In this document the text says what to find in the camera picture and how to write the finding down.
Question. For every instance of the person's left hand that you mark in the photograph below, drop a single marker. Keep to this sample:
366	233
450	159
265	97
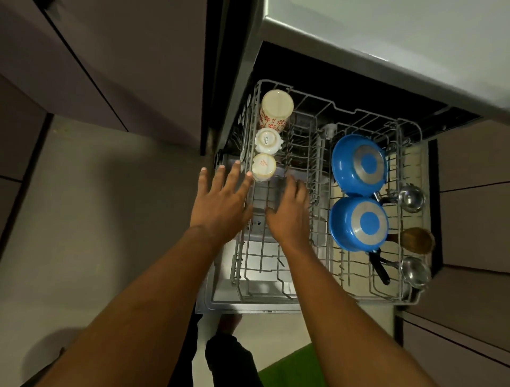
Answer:
218	209

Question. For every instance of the person's right hand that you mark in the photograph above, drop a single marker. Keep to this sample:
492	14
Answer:
290	221

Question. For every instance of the person's right thumb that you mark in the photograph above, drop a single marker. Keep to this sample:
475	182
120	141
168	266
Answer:
272	216

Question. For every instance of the person's left middle finger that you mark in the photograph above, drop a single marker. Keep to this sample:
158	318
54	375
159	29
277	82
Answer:
234	176

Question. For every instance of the person's left thumb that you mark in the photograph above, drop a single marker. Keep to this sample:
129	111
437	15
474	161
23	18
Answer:
248	217

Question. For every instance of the person's left little finger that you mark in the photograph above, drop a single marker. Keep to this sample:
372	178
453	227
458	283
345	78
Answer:
203	181

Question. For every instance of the person's left forearm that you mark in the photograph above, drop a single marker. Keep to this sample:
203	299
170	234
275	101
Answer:
147	311

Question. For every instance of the person's right forearm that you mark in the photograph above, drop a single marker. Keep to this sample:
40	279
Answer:
342	319

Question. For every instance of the small orange print cup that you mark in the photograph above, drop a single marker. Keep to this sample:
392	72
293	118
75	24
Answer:
263	166

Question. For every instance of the white scalloped cup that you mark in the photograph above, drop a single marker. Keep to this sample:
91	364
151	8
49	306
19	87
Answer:
269	140

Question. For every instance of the open dishwasher door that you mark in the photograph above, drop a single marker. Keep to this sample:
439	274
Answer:
223	287

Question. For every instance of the tall red floral tumbler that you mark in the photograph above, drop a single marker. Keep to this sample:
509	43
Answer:
276	105

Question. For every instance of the blue frying pan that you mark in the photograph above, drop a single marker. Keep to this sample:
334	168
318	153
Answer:
358	163

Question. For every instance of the steel ladle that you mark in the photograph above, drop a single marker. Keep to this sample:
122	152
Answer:
411	198
415	272

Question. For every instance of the mauve cabinet door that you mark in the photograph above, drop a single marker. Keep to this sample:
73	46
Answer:
131	59

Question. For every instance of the wooden spoon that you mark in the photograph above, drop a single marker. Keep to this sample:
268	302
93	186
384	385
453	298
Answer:
417	240

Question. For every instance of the person's black trousers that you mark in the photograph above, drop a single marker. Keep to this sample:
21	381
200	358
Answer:
229	365

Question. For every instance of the green floor mat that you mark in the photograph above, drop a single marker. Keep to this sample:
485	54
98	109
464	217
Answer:
293	369

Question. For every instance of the beige cabinet drawers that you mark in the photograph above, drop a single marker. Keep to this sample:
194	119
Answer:
470	239

